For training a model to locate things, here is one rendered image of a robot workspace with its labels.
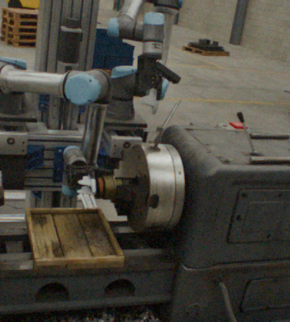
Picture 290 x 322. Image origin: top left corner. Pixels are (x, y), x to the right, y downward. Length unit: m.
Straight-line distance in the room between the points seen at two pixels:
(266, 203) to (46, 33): 1.23
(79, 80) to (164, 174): 0.46
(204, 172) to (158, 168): 0.16
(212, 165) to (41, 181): 0.94
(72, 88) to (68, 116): 0.53
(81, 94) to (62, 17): 0.59
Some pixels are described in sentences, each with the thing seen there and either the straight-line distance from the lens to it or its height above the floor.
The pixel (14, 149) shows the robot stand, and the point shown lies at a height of 1.05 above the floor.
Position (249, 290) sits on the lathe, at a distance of 1.92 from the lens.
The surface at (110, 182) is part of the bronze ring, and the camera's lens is 1.66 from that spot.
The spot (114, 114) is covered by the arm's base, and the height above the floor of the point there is 1.18.
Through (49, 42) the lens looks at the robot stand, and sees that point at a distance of 2.27.
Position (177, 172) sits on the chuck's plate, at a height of 1.19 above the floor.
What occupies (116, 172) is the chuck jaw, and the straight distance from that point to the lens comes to 1.70.
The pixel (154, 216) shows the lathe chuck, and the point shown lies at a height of 1.05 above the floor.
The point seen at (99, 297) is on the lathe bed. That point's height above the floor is 0.72.
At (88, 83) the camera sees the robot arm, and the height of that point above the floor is 1.40.
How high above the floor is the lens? 1.79
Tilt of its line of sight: 21 degrees down
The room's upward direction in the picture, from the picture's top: 9 degrees clockwise
